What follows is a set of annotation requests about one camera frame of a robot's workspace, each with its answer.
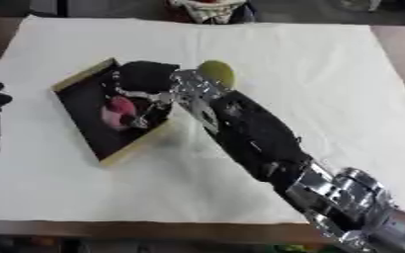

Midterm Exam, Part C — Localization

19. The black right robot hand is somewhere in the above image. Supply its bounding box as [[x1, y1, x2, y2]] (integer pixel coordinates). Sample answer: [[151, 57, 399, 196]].
[[102, 60, 182, 130]]

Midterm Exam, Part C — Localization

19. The pink round toy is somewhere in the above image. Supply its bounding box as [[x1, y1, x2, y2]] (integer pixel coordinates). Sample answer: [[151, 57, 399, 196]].
[[99, 95, 140, 132]]

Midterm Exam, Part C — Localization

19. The yellow-green round toy fruit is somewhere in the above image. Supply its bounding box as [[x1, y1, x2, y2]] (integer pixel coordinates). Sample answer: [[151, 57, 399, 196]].
[[196, 59, 237, 90]]

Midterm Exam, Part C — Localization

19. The tan cardboard box dark inside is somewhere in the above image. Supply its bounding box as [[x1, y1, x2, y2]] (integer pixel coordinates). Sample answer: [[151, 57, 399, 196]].
[[50, 57, 179, 168]]

